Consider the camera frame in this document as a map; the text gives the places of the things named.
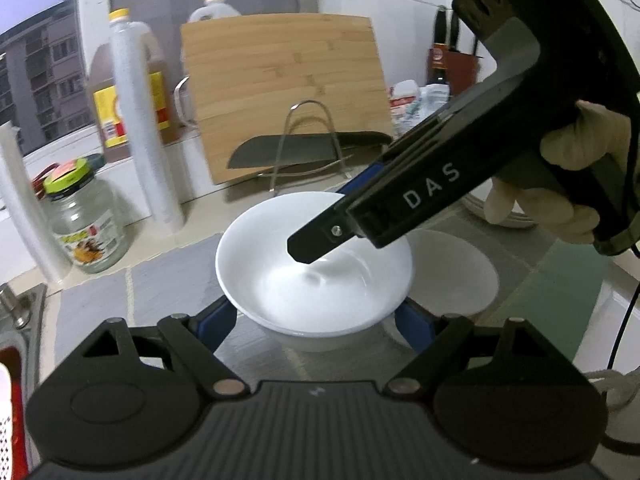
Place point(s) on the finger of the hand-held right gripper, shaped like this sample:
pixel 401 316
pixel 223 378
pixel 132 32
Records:
pixel 350 190
pixel 312 245

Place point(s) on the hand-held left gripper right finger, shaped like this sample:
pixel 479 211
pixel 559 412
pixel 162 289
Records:
pixel 412 327

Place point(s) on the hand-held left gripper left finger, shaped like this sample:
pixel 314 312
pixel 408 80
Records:
pixel 217 325

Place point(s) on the plain white bowl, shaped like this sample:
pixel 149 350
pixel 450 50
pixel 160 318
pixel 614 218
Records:
pixel 310 300

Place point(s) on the white bowl pink flowers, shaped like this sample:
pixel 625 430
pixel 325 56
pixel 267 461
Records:
pixel 450 280

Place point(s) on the large white fruit-print plate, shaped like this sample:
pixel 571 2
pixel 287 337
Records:
pixel 474 202

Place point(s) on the person's right hand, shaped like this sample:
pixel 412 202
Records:
pixel 575 140

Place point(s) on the checked table cloth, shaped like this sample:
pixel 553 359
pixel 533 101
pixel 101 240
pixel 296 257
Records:
pixel 165 280

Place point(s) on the brown knife block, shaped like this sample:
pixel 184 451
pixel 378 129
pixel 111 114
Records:
pixel 462 67

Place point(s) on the dark soy sauce bottle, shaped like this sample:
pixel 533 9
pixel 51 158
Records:
pixel 439 57

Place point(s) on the steel kitchen knife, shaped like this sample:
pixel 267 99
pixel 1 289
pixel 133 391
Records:
pixel 255 152

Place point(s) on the red white packet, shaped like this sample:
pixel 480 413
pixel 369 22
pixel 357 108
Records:
pixel 402 96

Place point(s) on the bamboo cutting board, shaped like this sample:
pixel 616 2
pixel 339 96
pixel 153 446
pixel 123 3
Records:
pixel 280 70

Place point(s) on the steel sink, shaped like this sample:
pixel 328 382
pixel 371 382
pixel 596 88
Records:
pixel 32 310

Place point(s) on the tall plastic wrap roll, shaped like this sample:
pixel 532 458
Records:
pixel 145 135

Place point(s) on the red white colander basket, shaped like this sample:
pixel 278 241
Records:
pixel 17 410

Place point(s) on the plastic bag roll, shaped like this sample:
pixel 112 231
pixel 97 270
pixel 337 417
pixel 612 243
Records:
pixel 30 210

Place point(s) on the clear jug yellow cap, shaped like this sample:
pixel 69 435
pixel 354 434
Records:
pixel 215 10

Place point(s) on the brown jug yellow label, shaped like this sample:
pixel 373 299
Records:
pixel 107 110

